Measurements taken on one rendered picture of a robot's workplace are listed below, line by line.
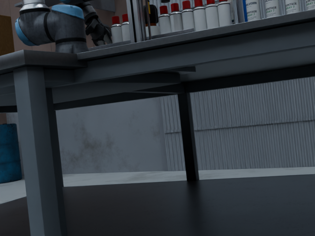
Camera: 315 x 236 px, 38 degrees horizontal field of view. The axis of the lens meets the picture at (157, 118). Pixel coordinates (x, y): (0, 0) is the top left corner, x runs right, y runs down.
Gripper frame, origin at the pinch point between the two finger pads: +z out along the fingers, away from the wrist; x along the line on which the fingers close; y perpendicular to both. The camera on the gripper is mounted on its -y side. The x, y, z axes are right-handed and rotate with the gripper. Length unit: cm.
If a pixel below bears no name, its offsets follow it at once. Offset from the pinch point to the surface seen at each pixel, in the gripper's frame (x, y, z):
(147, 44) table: -35, -65, 33
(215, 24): -44.5, -1.7, 22.4
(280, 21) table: -66, -65, 52
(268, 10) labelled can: -64, -2, 32
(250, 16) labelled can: -57, -2, 29
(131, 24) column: -19.9, -16.3, 4.1
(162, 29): -25.7, -2.2, 9.3
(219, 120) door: 54, 301, 15
